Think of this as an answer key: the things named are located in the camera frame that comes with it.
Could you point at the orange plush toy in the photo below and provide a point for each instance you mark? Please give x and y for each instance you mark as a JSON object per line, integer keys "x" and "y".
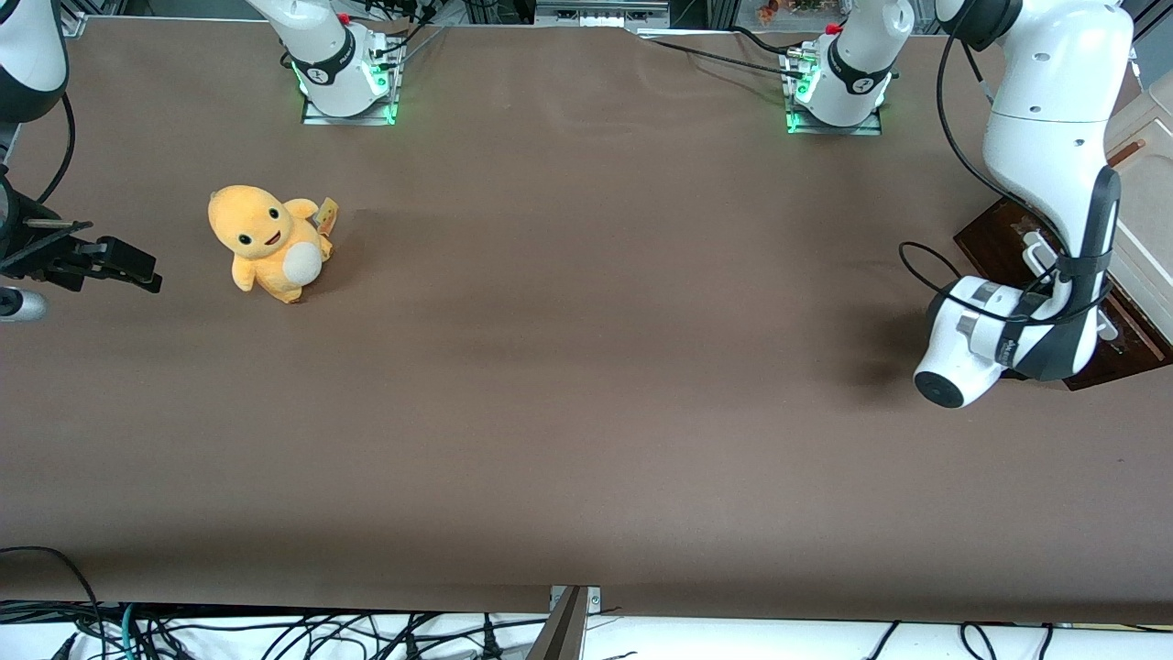
{"x": 266, "y": 243}

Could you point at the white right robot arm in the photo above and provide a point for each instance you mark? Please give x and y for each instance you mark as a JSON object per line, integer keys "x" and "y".
{"x": 321, "y": 55}

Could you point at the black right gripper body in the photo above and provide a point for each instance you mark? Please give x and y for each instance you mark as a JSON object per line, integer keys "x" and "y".
{"x": 35, "y": 259}

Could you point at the dark wooden tray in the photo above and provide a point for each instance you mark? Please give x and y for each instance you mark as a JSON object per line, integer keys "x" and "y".
{"x": 994, "y": 240}

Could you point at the beige plastic drawer cabinet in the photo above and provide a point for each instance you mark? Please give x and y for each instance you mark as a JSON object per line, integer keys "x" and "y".
{"x": 1145, "y": 183}

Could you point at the large table cover sheet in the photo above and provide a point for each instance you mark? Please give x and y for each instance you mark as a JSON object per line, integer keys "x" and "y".
{"x": 586, "y": 367}

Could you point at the silver cylindrical sensor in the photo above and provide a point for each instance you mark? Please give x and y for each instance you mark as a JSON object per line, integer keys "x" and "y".
{"x": 20, "y": 305}

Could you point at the grey electronics box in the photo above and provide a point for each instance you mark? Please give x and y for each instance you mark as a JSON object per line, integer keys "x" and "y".
{"x": 600, "y": 13}

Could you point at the metal table edge bracket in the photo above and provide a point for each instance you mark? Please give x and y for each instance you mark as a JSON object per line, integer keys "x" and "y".
{"x": 564, "y": 628}

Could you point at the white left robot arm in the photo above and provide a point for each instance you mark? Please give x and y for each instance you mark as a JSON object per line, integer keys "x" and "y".
{"x": 1054, "y": 92}

